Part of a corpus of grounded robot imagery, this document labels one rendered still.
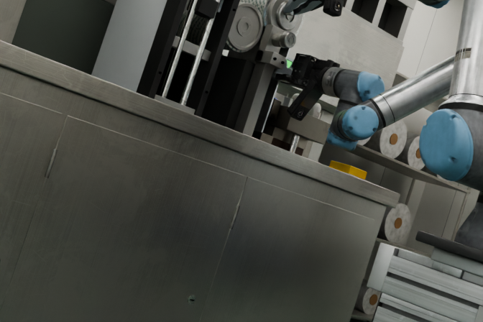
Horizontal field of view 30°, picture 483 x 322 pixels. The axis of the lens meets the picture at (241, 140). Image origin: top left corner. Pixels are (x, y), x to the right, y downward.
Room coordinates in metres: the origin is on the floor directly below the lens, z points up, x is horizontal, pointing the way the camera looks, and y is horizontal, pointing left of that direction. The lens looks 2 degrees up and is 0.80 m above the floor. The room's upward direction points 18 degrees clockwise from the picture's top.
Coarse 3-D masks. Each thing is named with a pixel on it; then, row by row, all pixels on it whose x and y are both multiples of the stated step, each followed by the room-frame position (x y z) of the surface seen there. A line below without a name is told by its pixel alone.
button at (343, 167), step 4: (332, 160) 2.29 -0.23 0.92; (332, 164) 2.28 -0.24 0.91; (336, 164) 2.27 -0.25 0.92; (340, 164) 2.26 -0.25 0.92; (344, 164) 2.25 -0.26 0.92; (336, 168) 2.27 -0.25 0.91; (340, 168) 2.26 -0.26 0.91; (344, 168) 2.25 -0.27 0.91; (348, 168) 2.24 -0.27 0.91; (352, 168) 2.24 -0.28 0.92; (356, 168) 2.25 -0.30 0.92; (348, 172) 2.24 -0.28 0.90; (352, 172) 2.25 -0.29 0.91; (356, 172) 2.26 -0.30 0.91; (360, 172) 2.26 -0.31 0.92; (364, 172) 2.28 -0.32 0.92; (356, 176) 2.26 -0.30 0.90; (360, 176) 2.27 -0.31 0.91; (364, 176) 2.28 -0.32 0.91
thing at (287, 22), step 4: (280, 4) 2.32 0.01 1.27; (284, 4) 2.32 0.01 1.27; (280, 8) 2.31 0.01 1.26; (284, 8) 2.32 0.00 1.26; (280, 12) 2.31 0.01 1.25; (276, 16) 2.32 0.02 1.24; (280, 16) 2.32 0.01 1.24; (284, 16) 2.32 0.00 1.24; (288, 16) 2.33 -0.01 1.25; (292, 16) 2.34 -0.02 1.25; (296, 16) 2.35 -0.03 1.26; (280, 20) 2.32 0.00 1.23; (284, 20) 2.33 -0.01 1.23; (288, 20) 2.34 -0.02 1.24; (292, 20) 2.35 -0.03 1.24; (296, 20) 2.35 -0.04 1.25; (280, 24) 2.32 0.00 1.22; (284, 24) 2.33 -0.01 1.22; (288, 24) 2.34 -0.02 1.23; (292, 24) 2.35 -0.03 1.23; (296, 24) 2.36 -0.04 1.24; (280, 28) 2.34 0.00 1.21; (284, 28) 2.33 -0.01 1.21; (288, 28) 2.34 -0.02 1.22; (292, 28) 2.35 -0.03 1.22
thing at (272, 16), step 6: (276, 0) 2.31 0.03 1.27; (282, 0) 2.32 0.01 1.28; (270, 6) 2.31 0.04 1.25; (276, 6) 2.31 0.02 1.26; (270, 12) 2.31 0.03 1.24; (276, 12) 2.32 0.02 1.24; (270, 18) 2.31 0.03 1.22; (300, 18) 2.38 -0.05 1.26; (276, 24) 2.33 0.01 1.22; (288, 30) 2.36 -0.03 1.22; (294, 30) 2.37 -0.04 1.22
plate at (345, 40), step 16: (112, 0) 2.38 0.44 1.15; (304, 16) 2.85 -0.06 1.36; (320, 16) 2.89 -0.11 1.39; (304, 32) 2.86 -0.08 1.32; (320, 32) 2.91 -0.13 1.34; (336, 32) 2.96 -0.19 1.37; (352, 32) 3.01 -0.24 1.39; (368, 32) 3.06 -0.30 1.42; (304, 48) 2.88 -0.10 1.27; (320, 48) 2.92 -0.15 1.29; (336, 48) 2.97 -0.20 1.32; (352, 48) 3.02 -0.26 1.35; (368, 48) 3.07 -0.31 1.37; (384, 48) 3.13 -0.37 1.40; (400, 48) 3.18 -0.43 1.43; (352, 64) 3.04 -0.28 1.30; (368, 64) 3.09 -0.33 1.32; (384, 64) 3.14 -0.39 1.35; (384, 80) 3.16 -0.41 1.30
